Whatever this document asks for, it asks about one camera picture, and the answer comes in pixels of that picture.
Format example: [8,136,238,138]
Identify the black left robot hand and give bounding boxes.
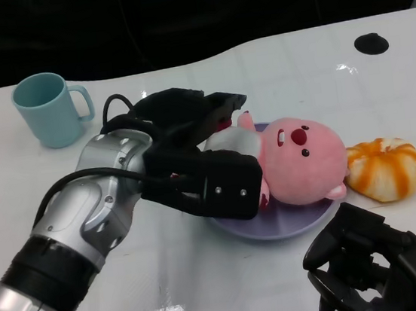
[127,78,262,211]

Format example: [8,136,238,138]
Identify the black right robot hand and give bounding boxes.
[294,193,416,311]

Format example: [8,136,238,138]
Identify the pink plush doll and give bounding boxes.
[164,99,353,221]

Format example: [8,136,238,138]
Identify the purple plastic plate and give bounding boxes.
[196,114,344,249]

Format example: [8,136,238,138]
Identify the orange white bun toy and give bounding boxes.
[340,133,416,208]

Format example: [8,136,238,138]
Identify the teal plastic mug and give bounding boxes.
[8,66,100,154]

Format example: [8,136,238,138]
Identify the black round table grommet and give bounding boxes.
[352,30,390,58]

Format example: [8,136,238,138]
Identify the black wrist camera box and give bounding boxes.
[135,133,270,233]

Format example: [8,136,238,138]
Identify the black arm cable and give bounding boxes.
[23,84,203,226]

